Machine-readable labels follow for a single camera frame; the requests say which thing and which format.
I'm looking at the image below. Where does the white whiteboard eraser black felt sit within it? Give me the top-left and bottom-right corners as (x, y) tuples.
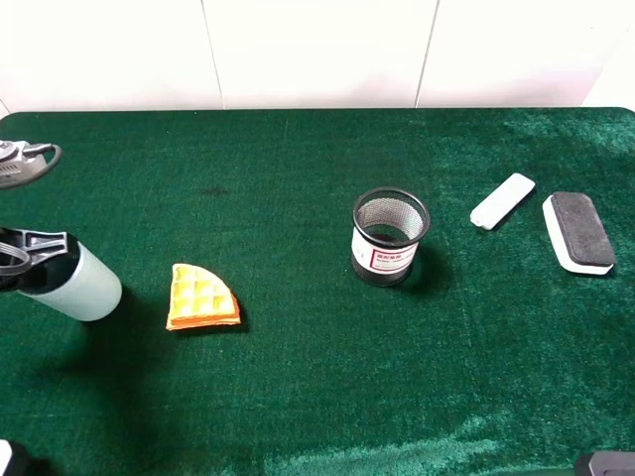
(542, 191), (616, 276)

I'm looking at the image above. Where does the yellow waffle slice toy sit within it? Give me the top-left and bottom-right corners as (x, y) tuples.
(166, 263), (241, 331)

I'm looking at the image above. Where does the black base right corner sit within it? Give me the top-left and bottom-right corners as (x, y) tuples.
(573, 451), (635, 476)

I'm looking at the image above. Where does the black cable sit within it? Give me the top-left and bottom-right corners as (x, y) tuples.
(24, 143), (64, 182)

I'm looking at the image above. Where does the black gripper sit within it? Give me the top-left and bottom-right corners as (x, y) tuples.
(1, 228), (79, 293)

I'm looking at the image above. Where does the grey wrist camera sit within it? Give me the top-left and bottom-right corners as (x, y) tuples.
(1, 141), (38, 189)

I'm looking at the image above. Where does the green velvet tablecloth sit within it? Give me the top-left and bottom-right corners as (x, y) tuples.
(1, 108), (634, 475)

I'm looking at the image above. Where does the black mesh pen holder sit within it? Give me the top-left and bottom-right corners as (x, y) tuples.
(350, 186), (431, 287)

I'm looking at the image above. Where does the light blue plastic cup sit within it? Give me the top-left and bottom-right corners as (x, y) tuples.
(20, 243), (122, 322)

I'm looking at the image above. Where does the black white base left corner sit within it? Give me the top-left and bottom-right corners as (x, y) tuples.
(0, 439), (33, 476)

